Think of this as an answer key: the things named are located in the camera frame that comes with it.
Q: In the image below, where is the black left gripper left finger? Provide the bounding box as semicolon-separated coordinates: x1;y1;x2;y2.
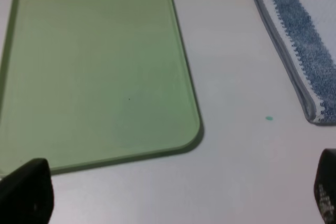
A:
1;158;54;223

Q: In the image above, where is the blue white striped towel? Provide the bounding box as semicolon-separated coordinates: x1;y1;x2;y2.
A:
254;0;335;125

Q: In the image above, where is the small teal table speck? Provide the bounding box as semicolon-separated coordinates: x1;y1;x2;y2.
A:
265;116;274;121

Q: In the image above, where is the light green plastic tray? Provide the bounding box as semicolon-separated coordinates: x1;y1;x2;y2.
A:
1;0;203;176

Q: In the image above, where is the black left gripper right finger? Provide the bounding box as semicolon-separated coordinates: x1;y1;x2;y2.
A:
313;148;335;223

